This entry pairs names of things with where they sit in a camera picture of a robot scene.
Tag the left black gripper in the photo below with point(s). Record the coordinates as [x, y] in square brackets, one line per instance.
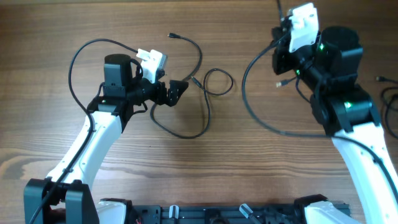
[172, 96]

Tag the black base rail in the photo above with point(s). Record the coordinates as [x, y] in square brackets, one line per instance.
[267, 214]

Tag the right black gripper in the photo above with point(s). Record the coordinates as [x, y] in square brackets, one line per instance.
[280, 65]

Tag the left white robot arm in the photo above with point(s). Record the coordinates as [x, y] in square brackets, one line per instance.
[64, 196]

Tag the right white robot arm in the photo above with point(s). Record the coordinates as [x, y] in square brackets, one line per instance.
[327, 62]

